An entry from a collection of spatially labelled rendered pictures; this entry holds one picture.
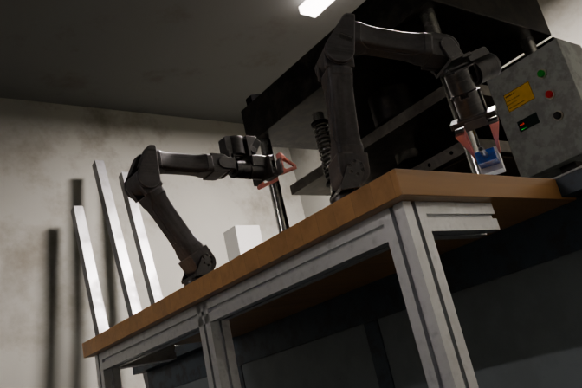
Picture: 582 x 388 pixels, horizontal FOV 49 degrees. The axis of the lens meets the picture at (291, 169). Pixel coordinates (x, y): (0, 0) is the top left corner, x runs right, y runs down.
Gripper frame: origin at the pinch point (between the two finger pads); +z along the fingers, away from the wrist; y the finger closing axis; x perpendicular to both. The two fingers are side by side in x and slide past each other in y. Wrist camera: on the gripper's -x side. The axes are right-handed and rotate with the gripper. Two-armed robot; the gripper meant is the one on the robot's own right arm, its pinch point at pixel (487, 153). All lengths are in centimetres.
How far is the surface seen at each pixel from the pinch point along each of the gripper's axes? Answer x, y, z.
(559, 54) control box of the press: -89, -26, -5
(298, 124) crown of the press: -160, 93, -12
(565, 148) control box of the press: -79, -18, 23
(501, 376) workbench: 25.9, 10.5, 38.3
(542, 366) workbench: 29.7, 2.0, 36.0
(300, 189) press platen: -148, 101, 18
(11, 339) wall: -129, 295, 42
